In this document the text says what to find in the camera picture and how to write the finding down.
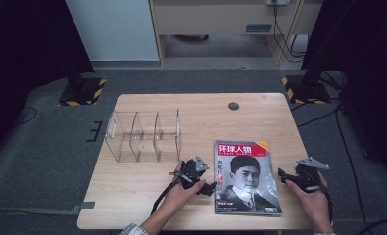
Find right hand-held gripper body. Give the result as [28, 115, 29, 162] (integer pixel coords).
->
[293, 157, 331, 194]

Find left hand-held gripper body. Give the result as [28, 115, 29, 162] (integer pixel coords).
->
[173, 155, 211, 191]

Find magazine with portrait cover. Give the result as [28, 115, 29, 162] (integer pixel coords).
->
[213, 139, 284, 216]

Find clear acrylic file rack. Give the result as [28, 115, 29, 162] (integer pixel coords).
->
[104, 109, 182, 164]

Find person's left hand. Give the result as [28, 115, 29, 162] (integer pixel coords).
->
[163, 161, 207, 214]

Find person's right hand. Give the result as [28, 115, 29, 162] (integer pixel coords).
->
[284, 170, 333, 227]

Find black stand with striped base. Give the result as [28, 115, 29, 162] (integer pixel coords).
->
[281, 32, 332, 106]
[58, 62, 108, 108]

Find grey tape strip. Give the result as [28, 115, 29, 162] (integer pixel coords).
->
[0, 201, 96, 216]

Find black curtain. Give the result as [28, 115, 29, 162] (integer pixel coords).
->
[300, 0, 387, 187]
[0, 0, 96, 165]

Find light wooden office desk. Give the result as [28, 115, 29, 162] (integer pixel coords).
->
[148, 0, 324, 69]

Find white partition panel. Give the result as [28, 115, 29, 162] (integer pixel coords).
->
[65, 0, 160, 63]

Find white power strip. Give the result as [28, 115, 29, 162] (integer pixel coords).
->
[266, 0, 292, 7]

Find right hand-held gripper cable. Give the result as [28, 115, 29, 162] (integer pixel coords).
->
[320, 185, 335, 227]

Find hand-held gripper cable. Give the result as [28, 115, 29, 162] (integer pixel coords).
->
[320, 185, 335, 227]
[150, 169, 183, 215]

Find left hand-held gripper cable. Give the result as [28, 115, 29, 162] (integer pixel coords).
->
[150, 169, 183, 215]

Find black cables at desk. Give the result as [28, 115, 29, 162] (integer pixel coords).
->
[271, 2, 309, 64]

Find thin black floor cable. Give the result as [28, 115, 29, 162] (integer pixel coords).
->
[12, 106, 39, 127]

